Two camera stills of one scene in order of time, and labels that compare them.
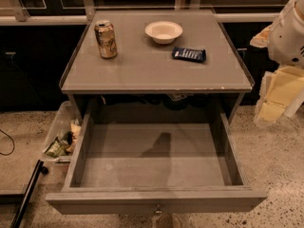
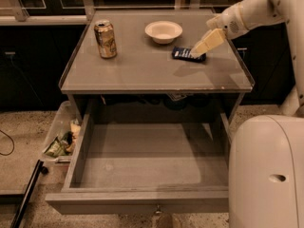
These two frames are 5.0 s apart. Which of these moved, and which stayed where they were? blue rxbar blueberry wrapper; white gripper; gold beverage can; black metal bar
Moved: white gripper
Stayed: black metal bar; gold beverage can; blue rxbar blueberry wrapper
